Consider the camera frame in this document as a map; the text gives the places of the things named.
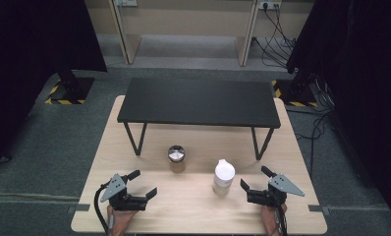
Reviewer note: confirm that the glass jar with silver lid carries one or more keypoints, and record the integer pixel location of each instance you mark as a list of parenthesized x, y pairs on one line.
[(176, 154)]

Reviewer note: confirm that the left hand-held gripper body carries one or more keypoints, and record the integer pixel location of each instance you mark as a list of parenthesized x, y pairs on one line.
[(118, 191)]

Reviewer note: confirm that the beige wooden desk frame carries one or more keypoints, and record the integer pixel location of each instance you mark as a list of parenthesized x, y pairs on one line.
[(128, 39)]

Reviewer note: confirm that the person's right hand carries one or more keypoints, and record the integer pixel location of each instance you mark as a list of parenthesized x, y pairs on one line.
[(268, 220)]

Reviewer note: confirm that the person's left hand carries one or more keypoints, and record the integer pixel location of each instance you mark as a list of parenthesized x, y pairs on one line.
[(121, 220)]

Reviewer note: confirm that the white lidded bottle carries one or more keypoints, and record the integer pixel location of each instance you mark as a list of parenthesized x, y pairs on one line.
[(223, 173)]

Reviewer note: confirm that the dark curtain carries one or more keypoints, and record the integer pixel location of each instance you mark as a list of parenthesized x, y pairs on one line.
[(363, 82), (26, 65)]

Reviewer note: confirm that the black shelf with metal legs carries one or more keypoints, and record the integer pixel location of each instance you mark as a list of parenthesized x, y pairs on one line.
[(196, 100)]

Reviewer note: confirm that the black stand base hazard tape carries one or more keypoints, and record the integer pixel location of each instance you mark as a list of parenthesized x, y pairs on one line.
[(70, 88), (298, 95)]

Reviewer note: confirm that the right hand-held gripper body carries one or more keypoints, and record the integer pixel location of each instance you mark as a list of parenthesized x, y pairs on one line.
[(275, 191)]

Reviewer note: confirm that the white wall outlet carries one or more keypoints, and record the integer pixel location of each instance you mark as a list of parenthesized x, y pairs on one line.
[(127, 2), (269, 4)]

